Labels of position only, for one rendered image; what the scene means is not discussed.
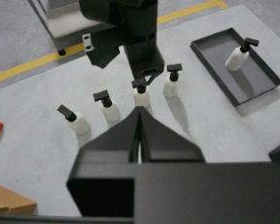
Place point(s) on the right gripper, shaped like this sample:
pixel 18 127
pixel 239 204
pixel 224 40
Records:
pixel 154 66

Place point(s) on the white pump bottle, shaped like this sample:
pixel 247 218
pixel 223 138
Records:
pixel 172 81
pixel 79 123
pixel 240 54
pixel 141 94
pixel 108 105

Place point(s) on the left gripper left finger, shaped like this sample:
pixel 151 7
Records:
pixel 115 144

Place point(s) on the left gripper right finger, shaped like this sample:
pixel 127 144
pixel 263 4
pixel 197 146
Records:
pixel 164 145

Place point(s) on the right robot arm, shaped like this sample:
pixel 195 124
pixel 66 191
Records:
pixel 100 46

